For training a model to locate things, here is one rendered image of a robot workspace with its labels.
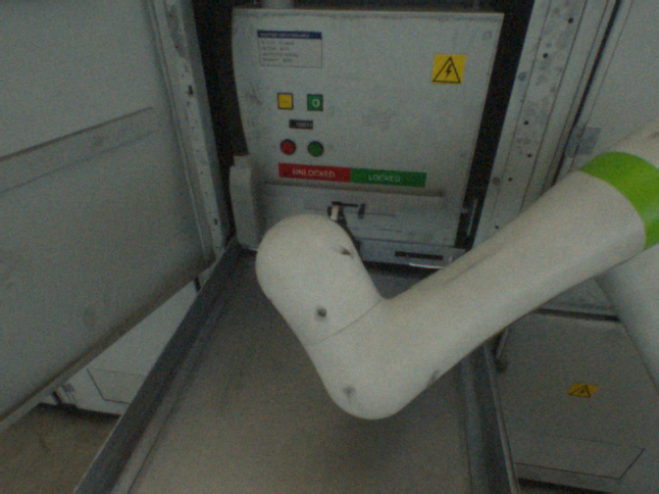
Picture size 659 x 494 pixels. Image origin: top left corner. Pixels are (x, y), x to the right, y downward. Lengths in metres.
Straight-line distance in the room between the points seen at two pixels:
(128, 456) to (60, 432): 1.23
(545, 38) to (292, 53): 0.43
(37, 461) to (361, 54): 1.72
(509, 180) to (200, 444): 0.72
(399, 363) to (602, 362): 0.86
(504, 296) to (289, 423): 0.43
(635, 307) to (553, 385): 0.59
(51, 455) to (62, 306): 1.12
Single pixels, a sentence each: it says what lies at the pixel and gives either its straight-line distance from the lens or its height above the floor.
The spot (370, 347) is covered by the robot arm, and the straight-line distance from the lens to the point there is 0.41.
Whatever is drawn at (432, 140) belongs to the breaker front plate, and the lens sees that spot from 0.87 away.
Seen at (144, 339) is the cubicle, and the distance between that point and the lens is 1.39.
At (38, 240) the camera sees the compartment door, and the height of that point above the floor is 1.10.
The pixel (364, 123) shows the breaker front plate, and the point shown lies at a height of 1.20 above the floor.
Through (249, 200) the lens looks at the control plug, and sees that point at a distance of 0.85.
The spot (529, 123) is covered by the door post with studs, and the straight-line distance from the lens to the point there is 0.84.
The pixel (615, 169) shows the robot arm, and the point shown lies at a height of 1.29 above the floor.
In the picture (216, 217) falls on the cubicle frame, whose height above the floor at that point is 0.97.
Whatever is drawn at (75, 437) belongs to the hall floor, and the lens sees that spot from 1.94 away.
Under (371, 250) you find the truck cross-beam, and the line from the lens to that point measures 0.98.
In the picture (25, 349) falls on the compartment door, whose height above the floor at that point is 0.93.
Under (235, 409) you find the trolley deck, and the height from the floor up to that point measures 0.85.
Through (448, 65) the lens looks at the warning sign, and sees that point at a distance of 0.83.
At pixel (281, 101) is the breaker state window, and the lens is 0.87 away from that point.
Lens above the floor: 1.48
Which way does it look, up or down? 36 degrees down
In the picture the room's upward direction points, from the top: straight up
